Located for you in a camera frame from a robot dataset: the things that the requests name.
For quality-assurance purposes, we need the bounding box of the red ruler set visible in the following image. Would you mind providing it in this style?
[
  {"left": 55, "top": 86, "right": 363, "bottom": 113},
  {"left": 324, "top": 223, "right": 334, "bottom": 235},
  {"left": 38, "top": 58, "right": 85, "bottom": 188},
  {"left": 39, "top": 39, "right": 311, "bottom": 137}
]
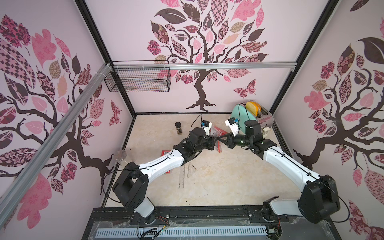
[
  {"left": 161, "top": 150, "right": 172, "bottom": 175},
  {"left": 210, "top": 126, "right": 222, "bottom": 154},
  {"left": 212, "top": 126, "right": 228, "bottom": 137}
]

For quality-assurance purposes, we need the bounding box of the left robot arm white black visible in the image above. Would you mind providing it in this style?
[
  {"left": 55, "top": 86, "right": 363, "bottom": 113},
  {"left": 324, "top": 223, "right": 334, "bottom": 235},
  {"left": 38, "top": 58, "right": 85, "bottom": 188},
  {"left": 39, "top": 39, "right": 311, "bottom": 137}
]
[{"left": 112, "top": 128, "right": 217, "bottom": 225}]

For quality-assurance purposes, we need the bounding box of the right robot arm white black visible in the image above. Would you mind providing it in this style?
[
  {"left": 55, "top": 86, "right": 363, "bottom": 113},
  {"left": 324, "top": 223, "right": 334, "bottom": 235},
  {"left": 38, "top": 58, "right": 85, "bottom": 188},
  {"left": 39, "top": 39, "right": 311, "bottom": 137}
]
[{"left": 218, "top": 118, "right": 344, "bottom": 224}]

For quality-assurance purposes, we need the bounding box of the black lid spice jar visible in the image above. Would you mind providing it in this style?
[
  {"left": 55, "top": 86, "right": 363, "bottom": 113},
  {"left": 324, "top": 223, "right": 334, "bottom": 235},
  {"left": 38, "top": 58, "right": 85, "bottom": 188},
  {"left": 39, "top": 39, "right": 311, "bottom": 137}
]
[{"left": 175, "top": 122, "right": 183, "bottom": 135}]

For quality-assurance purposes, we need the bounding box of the mint green toaster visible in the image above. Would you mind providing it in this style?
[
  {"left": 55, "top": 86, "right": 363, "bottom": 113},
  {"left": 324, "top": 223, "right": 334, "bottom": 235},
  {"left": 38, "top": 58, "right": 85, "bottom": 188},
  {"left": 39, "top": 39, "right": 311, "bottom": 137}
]
[{"left": 231, "top": 103, "right": 274, "bottom": 136}]

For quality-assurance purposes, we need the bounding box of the yellow toast slice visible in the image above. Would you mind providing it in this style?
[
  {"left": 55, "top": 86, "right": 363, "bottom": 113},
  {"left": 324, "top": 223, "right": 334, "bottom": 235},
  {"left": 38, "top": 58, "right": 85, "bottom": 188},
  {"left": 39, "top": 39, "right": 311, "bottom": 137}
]
[{"left": 246, "top": 102, "right": 262, "bottom": 117}]

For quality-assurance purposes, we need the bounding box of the clear plastic cup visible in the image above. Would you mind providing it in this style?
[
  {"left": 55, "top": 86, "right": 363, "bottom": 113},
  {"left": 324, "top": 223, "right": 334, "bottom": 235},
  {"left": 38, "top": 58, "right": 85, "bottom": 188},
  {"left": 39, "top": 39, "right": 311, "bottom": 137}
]
[{"left": 114, "top": 150, "right": 127, "bottom": 167}]

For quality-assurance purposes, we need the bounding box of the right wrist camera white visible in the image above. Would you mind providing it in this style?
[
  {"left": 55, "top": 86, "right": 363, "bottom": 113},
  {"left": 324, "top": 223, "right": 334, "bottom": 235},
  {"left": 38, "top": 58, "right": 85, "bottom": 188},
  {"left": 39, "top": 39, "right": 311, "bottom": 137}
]
[{"left": 225, "top": 117, "right": 240, "bottom": 137}]

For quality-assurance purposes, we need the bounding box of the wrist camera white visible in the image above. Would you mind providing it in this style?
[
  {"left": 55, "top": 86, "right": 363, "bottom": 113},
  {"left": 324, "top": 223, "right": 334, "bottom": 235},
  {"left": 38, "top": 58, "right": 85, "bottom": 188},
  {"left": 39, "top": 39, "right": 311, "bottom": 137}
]
[
  {"left": 201, "top": 120, "right": 212, "bottom": 136},
  {"left": 225, "top": 117, "right": 240, "bottom": 137}
]

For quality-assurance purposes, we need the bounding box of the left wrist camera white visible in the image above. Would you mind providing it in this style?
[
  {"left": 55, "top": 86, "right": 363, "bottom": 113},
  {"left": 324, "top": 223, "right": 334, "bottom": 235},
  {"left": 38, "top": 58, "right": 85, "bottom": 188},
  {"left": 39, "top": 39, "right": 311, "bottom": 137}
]
[{"left": 201, "top": 120, "right": 212, "bottom": 136}]

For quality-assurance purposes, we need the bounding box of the black wire basket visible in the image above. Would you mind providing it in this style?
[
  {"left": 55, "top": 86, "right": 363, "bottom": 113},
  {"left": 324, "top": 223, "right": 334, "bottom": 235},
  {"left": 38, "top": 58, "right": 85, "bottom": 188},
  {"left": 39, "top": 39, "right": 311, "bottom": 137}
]
[{"left": 104, "top": 60, "right": 172, "bottom": 92}]

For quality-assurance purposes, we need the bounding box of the aluminium rail back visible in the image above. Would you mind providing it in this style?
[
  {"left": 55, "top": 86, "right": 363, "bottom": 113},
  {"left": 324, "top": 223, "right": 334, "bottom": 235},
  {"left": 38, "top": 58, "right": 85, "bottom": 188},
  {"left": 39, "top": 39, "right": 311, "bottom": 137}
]
[{"left": 114, "top": 61, "right": 297, "bottom": 71}]

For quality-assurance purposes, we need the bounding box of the aluminium rail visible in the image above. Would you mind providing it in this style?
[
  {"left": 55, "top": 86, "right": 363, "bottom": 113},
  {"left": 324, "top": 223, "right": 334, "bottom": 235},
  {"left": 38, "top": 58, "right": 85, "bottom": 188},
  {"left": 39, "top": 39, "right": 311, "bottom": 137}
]
[
  {"left": 114, "top": 61, "right": 297, "bottom": 71},
  {"left": 1, "top": 63, "right": 113, "bottom": 227}
]

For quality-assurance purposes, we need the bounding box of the white slotted cable duct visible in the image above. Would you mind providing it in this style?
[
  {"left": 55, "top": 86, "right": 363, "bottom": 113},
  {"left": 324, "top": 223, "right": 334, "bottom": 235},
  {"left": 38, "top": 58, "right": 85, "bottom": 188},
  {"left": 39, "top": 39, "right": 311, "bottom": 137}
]
[{"left": 94, "top": 226, "right": 268, "bottom": 240}]

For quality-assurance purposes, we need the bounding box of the aluminium rail left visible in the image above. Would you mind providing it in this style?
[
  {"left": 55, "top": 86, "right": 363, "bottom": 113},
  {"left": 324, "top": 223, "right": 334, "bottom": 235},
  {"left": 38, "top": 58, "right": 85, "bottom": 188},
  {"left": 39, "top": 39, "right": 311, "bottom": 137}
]
[{"left": 1, "top": 63, "right": 113, "bottom": 227}]

